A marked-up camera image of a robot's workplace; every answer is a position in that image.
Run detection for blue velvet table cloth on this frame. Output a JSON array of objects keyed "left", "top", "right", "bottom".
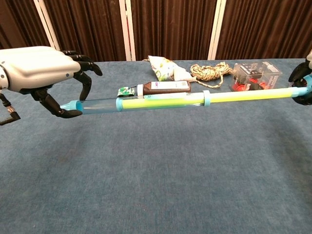
[{"left": 0, "top": 58, "right": 312, "bottom": 234}]

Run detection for white floral drawstring pouch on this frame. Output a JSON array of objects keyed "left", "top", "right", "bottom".
[{"left": 142, "top": 55, "right": 197, "bottom": 82}]

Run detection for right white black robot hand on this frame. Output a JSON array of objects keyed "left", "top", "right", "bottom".
[{"left": 288, "top": 48, "right": 312, "bottom": 106}]

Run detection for coiled beige braided rope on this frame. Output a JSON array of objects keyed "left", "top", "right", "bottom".
[{"left": 190, "top": 61, "right": 234, "bottom": 90}]

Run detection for brown bottle white cap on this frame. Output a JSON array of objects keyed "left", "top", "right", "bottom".
[{"left": 136, "top": 80, "right": 192, "bottom": 97}]

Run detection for yellow blue water pump toy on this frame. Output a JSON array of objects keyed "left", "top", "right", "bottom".
[{"left": 116, "top": 75, "right": 312, "bottom": 114}]

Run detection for clear box red black pieces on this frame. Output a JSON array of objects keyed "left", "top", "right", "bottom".
[{"left": 229, "top": 60, "right": 283, "bottom": 92}]

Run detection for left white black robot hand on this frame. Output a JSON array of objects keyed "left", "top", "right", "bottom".
[{"left": 0, "top": 46, "right": 103, "bottom": 119}]

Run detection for small green toy car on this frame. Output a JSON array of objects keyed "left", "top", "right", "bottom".
[{"left": 117, "top": 86, "right": 136, "bottom": 98}]

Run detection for clear syringe barrel blue nozzle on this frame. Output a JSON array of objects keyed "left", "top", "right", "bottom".
[{"left": 59, "top": 90, "right": 211, "bottom": 116}]

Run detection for brown curtain screen panel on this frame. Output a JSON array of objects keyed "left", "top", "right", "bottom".
[
  {"left": 208, "top": 0, "right": 312, "bottom": 60},
  {"left": 119, "top": 0, "right": 226, "bottom": 61},
  {"left": 0, "top": 0, "right": 61, "bottom": 52},
  {"left": 34, "top": 0, "right": 136, "bottom": 63}
]

